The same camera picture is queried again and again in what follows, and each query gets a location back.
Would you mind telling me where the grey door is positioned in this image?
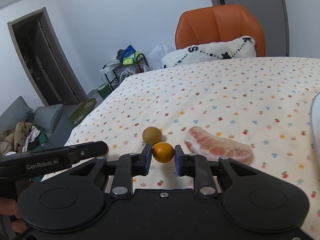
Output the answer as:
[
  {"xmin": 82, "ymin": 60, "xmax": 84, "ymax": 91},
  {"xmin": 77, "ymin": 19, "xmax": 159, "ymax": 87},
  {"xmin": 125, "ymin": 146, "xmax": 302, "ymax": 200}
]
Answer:
[{"xmin": 212, "ymin": 0, "xmax": 290, "ymax": 56}]

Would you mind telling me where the pile of clothes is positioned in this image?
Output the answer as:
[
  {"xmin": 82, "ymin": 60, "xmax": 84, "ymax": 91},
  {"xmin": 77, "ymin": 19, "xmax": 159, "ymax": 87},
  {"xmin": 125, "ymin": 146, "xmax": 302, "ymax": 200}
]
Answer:
[{"xmin": 1, "ymin": 122, "xmax": 48, "ymax": 156}]

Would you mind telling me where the tiny orange kumquat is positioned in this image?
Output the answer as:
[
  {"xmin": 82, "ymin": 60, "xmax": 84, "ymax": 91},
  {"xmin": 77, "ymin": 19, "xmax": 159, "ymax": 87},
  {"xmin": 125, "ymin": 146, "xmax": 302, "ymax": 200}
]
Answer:
[{"xmin": 152, "ymin": 142, "xmax": 174, "ymax": 164}]

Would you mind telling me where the orange leather chair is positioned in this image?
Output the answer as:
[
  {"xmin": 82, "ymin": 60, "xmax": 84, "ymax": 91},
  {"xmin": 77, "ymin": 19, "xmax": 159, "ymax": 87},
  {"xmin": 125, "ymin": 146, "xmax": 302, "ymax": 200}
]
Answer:
[{"xmin": 175, "ymin": 4, "xmax": 265, "ymax": 57}]

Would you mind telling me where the person's left hand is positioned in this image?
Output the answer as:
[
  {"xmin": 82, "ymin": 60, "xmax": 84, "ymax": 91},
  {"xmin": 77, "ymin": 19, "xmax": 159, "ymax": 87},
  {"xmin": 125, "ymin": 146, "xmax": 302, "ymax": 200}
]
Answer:
[{"xmin": 0, "ymin": 197, "xmax": 28, "ymax": 234}]

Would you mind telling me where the white plastic bag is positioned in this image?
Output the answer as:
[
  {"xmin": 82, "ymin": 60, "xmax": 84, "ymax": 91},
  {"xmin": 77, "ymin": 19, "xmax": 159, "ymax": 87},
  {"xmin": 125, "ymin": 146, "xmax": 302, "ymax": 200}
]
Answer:
[{"xmin": 148, "ymin": 43, "xmax": 175, "ymax": 70}]

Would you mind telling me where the dark doorway frame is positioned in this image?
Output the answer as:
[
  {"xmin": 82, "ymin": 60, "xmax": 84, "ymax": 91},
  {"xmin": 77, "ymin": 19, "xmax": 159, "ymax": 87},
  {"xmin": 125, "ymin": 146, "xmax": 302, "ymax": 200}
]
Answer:
[{"xmin": 8, "ymin": 8, "xmax": 88, "ymax": 106}]

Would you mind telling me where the grey sofa cushion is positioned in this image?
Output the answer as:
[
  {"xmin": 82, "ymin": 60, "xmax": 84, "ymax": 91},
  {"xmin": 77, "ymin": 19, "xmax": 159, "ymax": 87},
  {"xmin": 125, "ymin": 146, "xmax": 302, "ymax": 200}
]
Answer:
[{"xmin": 33, "ymin": 104, "xmax": 62, "ymax": 133}]

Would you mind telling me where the green bag on floor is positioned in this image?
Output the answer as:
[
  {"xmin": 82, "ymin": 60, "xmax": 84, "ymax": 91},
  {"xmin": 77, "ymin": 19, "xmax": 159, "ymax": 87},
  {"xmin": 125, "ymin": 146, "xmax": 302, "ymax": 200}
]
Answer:
[{"xmin": 69, "ymin": 98, "xmax": 97, "ymax": 127}]

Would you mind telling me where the white black-patterned pillow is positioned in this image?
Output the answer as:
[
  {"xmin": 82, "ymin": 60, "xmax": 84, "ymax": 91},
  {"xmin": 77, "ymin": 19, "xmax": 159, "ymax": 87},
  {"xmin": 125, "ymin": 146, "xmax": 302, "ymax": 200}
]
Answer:
[{"xmin": 162, "ymin": 36, "xmax": 257, "ymax": 68}]

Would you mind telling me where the black metal rack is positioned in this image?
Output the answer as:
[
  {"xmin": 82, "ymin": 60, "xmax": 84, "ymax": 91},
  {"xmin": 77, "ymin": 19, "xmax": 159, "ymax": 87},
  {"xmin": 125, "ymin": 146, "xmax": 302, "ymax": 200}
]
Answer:
[{"xmin": 100, "ymin": 52, "xmax": 150, "ymax": 91}]

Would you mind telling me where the front pomelo segment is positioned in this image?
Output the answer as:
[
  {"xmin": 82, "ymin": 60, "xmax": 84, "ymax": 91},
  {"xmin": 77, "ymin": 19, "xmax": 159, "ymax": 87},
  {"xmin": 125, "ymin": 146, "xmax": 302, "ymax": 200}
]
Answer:
[{"xmin": 185, "ymin": 126, "xmax": 253, "ymax": 164}]

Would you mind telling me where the floral patterned tablecloth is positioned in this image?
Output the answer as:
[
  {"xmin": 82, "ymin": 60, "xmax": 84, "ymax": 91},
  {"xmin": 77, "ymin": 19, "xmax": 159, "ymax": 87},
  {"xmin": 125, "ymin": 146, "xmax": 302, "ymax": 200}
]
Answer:
[{"xmin": 67, "ymin": 57, "xmax": 319, "ymax": 239}]

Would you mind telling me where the white blue-rimmed plate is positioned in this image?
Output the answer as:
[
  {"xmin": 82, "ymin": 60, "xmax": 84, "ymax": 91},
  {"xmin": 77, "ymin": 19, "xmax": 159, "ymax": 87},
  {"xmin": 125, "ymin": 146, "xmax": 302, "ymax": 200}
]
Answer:
[{"xmin": 310, "ymin": 93, "xmax": 320, "ymax": 160}]

